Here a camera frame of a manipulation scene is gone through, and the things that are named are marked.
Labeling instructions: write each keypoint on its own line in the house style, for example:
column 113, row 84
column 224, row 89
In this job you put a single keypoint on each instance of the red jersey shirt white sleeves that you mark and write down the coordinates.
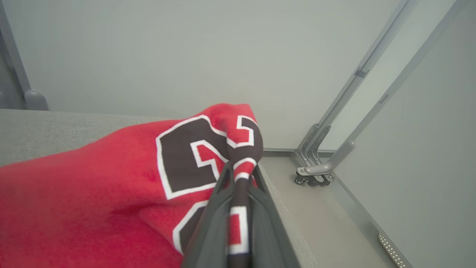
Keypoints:
column 93, row 193

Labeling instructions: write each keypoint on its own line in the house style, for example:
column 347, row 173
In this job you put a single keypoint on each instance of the grey partition post round feet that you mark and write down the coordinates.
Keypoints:
column 35, row 101

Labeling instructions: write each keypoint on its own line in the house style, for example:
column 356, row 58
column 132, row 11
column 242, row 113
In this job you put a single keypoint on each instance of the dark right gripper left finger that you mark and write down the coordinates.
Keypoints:
column 212, row 230

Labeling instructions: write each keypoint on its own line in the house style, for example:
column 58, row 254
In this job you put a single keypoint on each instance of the black caster wheel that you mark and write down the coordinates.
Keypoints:
column 327, row 179
column 312, row 181
column 300, row 180

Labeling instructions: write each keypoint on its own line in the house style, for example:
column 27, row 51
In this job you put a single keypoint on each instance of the white perforated panel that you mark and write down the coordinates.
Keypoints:
column 390, row 250

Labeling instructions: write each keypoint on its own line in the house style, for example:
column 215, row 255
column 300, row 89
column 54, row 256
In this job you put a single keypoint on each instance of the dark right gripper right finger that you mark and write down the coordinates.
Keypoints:
column 267, row 238

